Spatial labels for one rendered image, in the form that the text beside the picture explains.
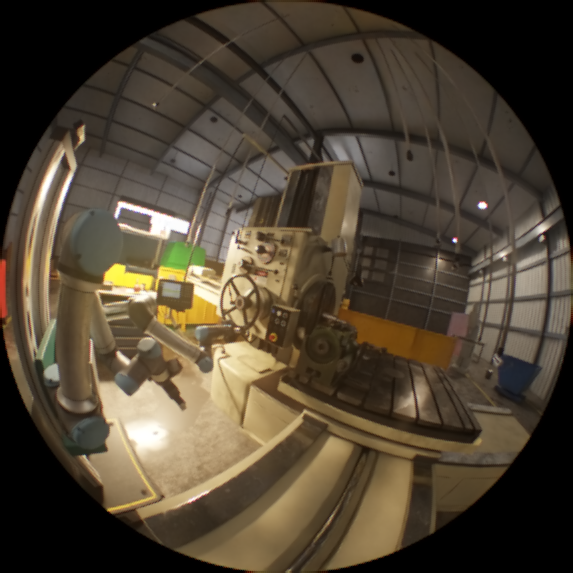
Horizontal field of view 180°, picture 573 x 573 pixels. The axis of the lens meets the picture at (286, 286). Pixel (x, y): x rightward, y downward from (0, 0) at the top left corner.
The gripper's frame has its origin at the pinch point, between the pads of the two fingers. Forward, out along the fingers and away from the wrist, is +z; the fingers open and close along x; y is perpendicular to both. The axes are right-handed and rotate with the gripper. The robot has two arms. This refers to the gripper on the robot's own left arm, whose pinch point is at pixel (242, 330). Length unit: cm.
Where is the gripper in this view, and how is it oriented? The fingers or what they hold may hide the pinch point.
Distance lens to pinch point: 115.0
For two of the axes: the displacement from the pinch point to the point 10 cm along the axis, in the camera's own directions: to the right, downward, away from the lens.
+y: -8.2, 2.9, 5.0
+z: 5.4, 1.0, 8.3
